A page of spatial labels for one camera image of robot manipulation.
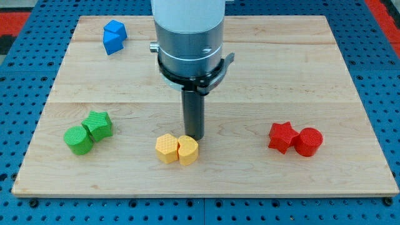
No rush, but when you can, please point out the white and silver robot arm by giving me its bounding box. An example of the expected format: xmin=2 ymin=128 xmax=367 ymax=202
xmin=151 ymin=0 xmax=226 ymax=91

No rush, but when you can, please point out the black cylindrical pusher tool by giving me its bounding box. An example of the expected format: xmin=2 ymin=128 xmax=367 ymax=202
xmin=181 ymin=91 xmax=204 ymax=141

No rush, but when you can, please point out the yellow heart block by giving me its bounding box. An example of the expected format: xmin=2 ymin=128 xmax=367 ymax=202
xmin=178 ymin=136 xmax=199 ymax=166

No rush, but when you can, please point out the yellow hexagon block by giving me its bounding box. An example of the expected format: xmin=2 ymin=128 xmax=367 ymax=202
xmin=155 ymin=134 xmax=178 ymax=164

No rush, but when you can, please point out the red star block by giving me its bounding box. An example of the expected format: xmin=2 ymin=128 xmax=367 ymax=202
xmin=268 ymin=121 xmax=299 ymax=154

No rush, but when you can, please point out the wooden board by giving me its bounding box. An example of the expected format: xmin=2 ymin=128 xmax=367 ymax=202
xmin=12 ymin=16 xmax=399 ymax=198

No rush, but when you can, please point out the green star block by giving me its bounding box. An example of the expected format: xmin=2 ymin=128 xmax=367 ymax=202
xmin=81 ymin=111 xmax=113 ymax=142

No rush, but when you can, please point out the red cylinder block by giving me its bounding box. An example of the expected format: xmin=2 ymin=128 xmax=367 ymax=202
xmin=294 ymin=127 xmax=323 ymax=157

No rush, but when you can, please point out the blue triangular block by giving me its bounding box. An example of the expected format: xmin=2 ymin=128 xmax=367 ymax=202
xmin=102 ymin=31 xmax=124 ymax=55

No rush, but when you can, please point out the blue cube block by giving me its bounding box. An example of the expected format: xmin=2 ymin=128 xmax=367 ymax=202
xmin=104 ymin=20 xmax=128 ymax=41

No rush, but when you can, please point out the green cylinder block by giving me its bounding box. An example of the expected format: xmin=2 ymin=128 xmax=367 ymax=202
xmin=64 ymin=126 xmax=94 ymax=155

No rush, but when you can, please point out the black clamp ring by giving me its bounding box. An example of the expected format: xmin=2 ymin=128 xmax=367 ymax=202
xmin=157 ymin=52 xmax=236 ymax=96

